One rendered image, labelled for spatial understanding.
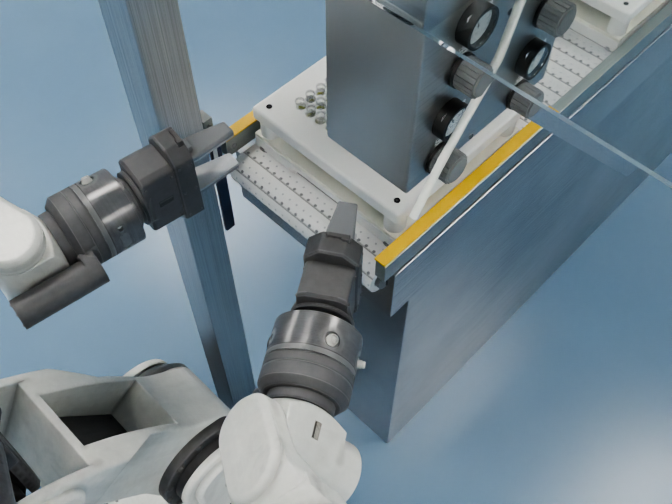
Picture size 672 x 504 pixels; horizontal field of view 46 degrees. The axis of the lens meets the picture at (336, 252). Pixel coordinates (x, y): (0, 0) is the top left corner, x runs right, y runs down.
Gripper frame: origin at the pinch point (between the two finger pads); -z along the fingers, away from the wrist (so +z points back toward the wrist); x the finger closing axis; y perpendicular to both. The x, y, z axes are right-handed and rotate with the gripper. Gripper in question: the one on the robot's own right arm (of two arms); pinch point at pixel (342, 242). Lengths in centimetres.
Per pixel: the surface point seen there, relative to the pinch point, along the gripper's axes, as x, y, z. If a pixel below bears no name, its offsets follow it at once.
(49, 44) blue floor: 95, -115, -116
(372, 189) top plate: 3.5, 1.4, -10.3
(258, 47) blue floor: 95, -53, -129
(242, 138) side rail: 8.6, -17.3, -19.1
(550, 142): 13.5, 22.6, -31.4
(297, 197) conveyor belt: 10.7, -8.4, -12.7
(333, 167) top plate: 3.6, -3.7, -12.7
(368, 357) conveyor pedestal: 63, 1, -18
